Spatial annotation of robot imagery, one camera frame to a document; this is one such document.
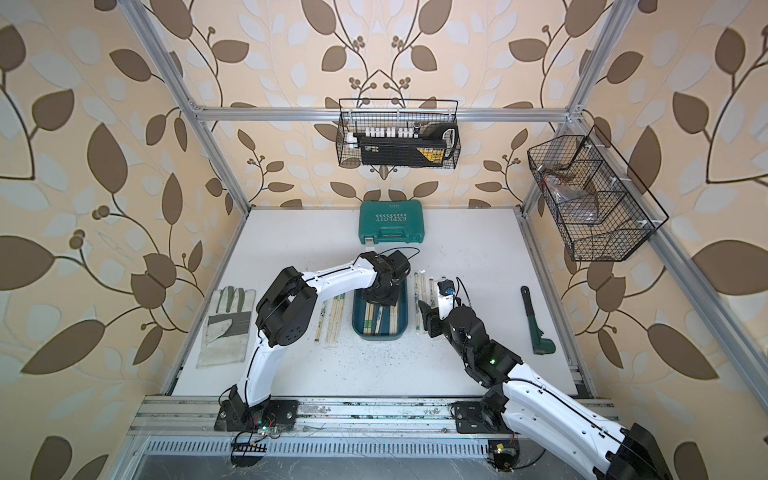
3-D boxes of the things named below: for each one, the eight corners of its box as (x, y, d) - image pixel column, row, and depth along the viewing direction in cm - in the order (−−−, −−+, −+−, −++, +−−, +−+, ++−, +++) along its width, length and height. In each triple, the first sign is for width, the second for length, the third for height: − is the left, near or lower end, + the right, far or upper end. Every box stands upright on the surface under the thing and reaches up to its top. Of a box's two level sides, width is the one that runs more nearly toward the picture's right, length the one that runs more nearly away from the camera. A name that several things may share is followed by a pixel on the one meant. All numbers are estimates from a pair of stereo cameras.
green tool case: (357, 244, 111) (355, 237, 107) (361, 204, 124) (360, 197, 121) (425, 244, 111) (426, 237, 107) (422, 204, 124) (423, 197, 121)
